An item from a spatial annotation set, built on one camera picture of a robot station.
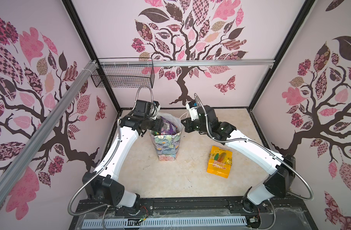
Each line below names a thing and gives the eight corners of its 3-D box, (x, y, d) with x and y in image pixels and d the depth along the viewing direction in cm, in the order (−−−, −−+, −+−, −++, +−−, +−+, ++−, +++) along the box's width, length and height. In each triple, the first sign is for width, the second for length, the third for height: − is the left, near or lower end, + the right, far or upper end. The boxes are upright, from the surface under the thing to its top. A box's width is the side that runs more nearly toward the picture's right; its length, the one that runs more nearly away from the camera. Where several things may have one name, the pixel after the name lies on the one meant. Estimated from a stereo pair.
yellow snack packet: (206, 172, 87) (207, 168, 82) (210, 150, 97) (211, 145, 92) (228, 178, 85) (231, 175, 80) (230, 155, 94) (232, 151, 90)
